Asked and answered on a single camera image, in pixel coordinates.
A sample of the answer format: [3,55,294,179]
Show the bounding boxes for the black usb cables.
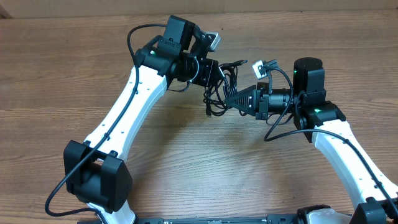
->
[203,59,249,118]

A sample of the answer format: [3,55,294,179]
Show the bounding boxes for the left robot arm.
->
[63,16,221,223]

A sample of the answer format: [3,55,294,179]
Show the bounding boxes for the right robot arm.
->
[225,57,397,223]

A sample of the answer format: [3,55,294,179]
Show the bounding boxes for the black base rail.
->
[133,214,306,224]

